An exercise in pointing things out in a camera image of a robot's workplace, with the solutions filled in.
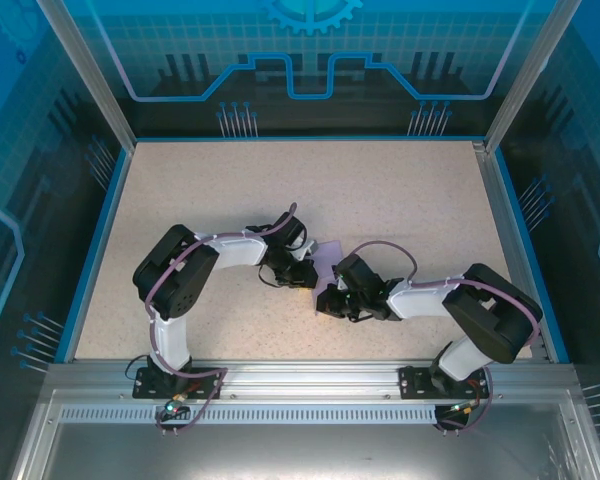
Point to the blue table edge strip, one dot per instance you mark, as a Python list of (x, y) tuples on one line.
[(96, 250), (527, 250)]

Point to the purple paper sheet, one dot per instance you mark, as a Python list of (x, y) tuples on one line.
[(327, 260)]

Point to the metal sheet tray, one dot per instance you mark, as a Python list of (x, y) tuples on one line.
[(305, 450)]

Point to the aluminium side rail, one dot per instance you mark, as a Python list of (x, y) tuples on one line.
[(511, 250)]

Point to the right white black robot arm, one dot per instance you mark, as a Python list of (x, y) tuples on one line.
[(420, 302)]

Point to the aluminium mounting rail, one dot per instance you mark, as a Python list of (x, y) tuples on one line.
[(310, 380)]

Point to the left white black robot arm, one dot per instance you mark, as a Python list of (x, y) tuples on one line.
[(235, 250)]

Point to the aluminium frame post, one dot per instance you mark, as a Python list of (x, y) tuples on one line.
[(90, 75), (527, 75)]

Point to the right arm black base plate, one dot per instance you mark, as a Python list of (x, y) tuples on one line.
[(412, 382)]

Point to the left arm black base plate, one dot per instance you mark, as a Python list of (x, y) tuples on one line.
[(207, 375)]

